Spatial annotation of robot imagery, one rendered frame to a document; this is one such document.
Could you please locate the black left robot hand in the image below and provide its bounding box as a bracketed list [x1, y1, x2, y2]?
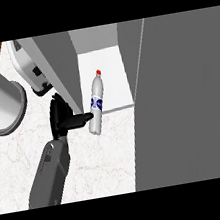
[45, 86, 97, 140]

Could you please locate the white water bottle red cap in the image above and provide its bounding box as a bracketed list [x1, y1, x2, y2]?
[78, 68, 114, 138]

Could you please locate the grey open cabinet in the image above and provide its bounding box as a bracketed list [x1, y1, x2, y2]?
[16, 18, 159, 127]

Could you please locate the large dark grey cabinet door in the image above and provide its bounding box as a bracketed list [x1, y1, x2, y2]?
[107, 5, 220, 193]

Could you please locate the white toaster with black knobs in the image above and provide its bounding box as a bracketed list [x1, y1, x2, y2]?
[6, 35, 56, 101]

